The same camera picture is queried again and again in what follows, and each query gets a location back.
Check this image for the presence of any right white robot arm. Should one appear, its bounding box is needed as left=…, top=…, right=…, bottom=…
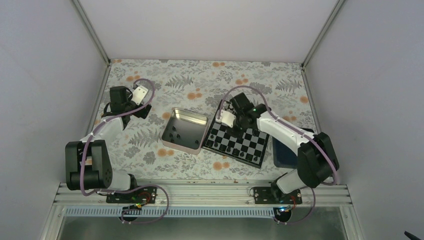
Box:
left=218, top=93, right=340, bottom=204

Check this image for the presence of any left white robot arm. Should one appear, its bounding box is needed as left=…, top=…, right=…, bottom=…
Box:
left=65, top=85, right=152, bottom=203

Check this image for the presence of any black white chessboard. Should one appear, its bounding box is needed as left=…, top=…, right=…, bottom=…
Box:
left=202, top=119, right=270, bottom=169

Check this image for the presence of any blue plastic box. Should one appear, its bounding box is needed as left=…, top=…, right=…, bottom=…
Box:
left=266, top=129, right=308, bottom=169

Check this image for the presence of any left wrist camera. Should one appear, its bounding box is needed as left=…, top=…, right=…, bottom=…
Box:
left=131, top=85, right=149, bottom=106

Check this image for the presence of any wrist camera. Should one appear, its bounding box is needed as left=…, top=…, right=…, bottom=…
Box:
left=131, top=85, right=149, bottom=106
left=215, top=110, right=237, bottom=128

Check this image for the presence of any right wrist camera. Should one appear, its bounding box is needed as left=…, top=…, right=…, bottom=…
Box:
left=215, top=110, right=237, bottom=128

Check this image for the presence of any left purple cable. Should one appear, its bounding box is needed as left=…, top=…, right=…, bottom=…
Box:
left=80, top=78, right=170, bottom=225

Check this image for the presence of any purple cable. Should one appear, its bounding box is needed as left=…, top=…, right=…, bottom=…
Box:
left=80, top=78, right=170, bottom=225
left=216, top=85, right=340, bottom=226

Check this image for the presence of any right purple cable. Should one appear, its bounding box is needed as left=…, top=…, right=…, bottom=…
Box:
left=216, top=85, right=340, bottom=226

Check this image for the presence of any left aluminium frame post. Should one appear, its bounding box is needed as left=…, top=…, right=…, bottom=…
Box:
left=71, top=0, right=111, bottom=65

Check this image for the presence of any aluminium frame post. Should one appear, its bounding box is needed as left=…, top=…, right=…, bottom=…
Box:
left=71, top=0, right=111, bottom=65
left=301, top=0, right=346, bottom=70

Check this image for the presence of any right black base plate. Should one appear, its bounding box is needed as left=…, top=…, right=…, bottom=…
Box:
left=249, top=186, right=303, bottom=205

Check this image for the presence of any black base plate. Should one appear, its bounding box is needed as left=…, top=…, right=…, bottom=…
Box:
left=249, top=186, right=303, bottom=205
left=106, top=186, right=157, bottom=205

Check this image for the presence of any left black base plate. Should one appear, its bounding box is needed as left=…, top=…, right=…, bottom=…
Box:
left=106, top=186, right=157, bottom=205

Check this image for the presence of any aluminium front rail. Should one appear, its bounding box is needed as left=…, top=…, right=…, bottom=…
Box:
left=53, top=181, right=353, bottom=207

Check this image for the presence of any right aluminium frame post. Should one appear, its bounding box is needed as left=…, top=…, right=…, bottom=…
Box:
left=301, top=0, right=346, bottom=70

